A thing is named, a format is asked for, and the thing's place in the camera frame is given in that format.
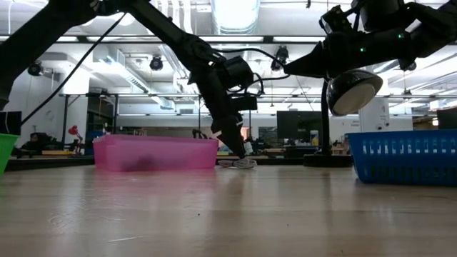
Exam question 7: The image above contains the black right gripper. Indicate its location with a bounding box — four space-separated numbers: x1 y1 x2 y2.
283 28 411 79

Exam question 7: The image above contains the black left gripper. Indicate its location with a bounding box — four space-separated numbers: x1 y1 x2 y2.
194 67 247 160

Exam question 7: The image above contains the green plastic bin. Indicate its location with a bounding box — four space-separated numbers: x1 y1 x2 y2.
0 133 19 176

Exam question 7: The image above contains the blue plastic slotted basket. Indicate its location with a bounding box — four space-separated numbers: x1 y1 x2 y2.
345 128 457 186

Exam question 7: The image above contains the person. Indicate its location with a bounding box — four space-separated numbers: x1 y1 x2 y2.
21 131 49 153

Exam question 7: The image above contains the black table border rail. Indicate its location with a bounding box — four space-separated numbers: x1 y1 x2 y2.
5 155 358 173

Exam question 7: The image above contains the pink translucent plastic bin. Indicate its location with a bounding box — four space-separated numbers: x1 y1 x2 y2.
93 134 219 172

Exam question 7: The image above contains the black computer monitor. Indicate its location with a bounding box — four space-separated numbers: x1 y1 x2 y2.
276 110 324 140

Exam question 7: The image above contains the black gooseneck desk lamp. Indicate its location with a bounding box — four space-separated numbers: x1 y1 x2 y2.
302 69 383 168

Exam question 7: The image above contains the dark wall screen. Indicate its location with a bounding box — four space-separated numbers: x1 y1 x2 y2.
0 111 22 136

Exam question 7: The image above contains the red desk lamp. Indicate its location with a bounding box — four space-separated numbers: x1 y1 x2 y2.
68 124 84 144

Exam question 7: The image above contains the black metal shelf rack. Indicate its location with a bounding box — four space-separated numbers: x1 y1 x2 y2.
62 93 119 147

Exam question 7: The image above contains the white cable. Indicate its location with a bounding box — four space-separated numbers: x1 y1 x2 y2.
218 158 258 170

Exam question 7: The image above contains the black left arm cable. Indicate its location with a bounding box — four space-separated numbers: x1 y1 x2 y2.
21 12 128 126

